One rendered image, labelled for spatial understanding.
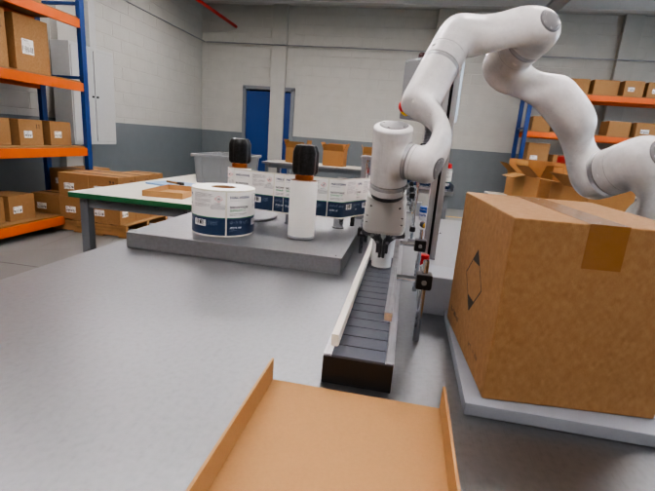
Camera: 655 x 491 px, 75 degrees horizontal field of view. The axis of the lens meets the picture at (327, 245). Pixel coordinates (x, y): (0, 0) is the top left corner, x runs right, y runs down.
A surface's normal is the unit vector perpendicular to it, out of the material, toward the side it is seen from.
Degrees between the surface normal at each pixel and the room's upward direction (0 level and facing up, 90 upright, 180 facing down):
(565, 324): 90
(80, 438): 0
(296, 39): 90
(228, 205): 90
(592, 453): 0
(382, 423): 0
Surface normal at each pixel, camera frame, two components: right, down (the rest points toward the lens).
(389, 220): -0.18, 0.58
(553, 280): -0.10, 0.23
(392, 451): 0.07, -0.97
